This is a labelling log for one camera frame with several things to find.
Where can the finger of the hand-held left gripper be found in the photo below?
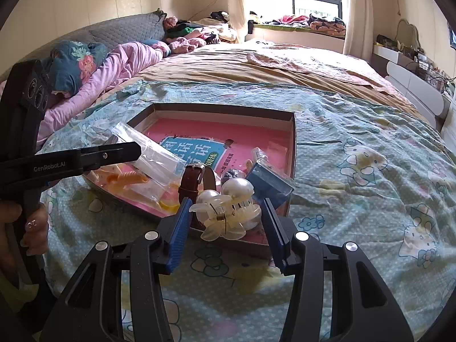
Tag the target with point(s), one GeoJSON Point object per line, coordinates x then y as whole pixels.
{"type": "Point", "coordinates": [114, 155]}

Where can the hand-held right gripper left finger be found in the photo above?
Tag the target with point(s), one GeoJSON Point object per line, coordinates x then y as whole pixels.
{"type": "Point", "coordinates": [180, 228]}

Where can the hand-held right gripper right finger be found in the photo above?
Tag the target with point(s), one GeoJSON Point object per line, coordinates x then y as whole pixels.
{"type": "Point", "coordinates": [274, 231]}

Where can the large clear plastic bag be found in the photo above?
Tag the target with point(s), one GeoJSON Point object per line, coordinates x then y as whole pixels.
{"type": "Point", "coordinates": [153, 156]}

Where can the pearl hair claw clip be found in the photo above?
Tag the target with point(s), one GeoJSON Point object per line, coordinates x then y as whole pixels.
{"type": "Point", "coordinates": [231, 192]}

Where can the clear bag with dark item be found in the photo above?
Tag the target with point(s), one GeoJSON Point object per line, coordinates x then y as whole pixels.
{"type": "Point", "coordinates": [233, 174]}

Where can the small clear jewelry bag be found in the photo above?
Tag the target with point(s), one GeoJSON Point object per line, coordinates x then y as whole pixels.
{"type": "Point", "coordinates": [259, 156]}

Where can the cardboard box tray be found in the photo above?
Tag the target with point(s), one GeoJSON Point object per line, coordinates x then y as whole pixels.
{"type": "Point", "coordinates": [292, 149]}

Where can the person's left hand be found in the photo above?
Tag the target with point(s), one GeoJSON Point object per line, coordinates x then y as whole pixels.
{"type": "Point", "coordinates": [35, 229]}

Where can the yellow bangle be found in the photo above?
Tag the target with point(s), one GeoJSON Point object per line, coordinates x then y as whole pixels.
{"type": "Point", "coordinates": [169, 206]}

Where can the orange hair clip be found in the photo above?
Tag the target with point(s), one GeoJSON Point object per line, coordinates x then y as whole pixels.
{"type": "Point", "coordinates": [123, 178]}

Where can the blue small box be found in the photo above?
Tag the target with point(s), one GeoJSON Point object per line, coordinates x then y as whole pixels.
{"type": "Point", "coordinates": [269, 183]}

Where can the printed cartoon blanket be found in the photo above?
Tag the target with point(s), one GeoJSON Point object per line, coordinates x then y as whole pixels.
{"type": "Point", "coordinates": [356, 192]}

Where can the pink quilt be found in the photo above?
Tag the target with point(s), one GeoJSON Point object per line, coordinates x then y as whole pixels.
{"type": "Point", "coordinates": [124, 64]}

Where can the pink picture book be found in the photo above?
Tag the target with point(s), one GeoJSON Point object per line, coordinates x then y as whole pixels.
{"type": "Point", "coordinates": [249, 139]}

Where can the blue floral pillow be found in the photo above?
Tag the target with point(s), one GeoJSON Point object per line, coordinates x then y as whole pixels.
{"type": "Point", "coordinates": [71, 64]}

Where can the grey padded headboard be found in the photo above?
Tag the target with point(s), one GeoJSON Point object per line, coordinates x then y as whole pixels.
{"type": "Point", "coordinates": [117, 30]}

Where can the brown bed sheet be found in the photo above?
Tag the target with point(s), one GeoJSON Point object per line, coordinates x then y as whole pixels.
{"type": "Point", "coordinates": [213, 67]}

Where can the pile of clothes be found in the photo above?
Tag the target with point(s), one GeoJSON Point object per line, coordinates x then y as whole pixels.
{"type": "Point", "coordinates": [192, 32]}

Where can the cream curtain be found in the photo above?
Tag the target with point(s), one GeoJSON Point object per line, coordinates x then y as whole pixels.
{"type": "Point", "coordinates": [237, 3]}
{"type": "Point", "coordinates": [356, 10]}

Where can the white curved chair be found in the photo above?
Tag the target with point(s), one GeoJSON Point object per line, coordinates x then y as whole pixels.
{"type": "Point", "coordinates": [416, 85]}

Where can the white vanity desk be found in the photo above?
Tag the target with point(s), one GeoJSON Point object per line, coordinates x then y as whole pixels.
{"type": "Point", "coordinates": [384, 55]}

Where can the folded blankets on window seat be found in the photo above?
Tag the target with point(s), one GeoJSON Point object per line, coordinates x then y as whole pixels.
{"type": "Point", "coordinates": [313, 23]}

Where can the desk clutter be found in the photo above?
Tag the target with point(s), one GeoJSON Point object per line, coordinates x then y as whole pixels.
{"type": "Point", "coordinates": [431, 67]}

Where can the wavy vanity mirror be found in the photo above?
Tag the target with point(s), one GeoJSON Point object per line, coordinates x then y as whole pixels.
{"type": "Point", "coordinates": [408, 34]}

